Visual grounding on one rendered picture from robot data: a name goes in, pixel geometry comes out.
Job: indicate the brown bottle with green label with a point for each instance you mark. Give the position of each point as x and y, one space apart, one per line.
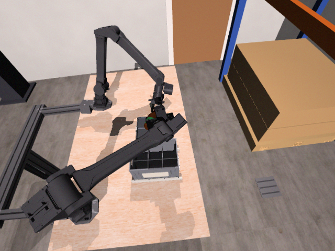
150 116

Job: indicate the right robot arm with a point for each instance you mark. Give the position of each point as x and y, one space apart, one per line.
61 195

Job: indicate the dark grey open-top crate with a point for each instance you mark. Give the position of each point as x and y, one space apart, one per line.
162 162

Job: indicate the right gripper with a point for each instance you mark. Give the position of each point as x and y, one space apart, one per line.
150 122

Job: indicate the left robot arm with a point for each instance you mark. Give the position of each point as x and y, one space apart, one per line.
117 36

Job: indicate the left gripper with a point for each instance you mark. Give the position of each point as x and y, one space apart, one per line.
156 100

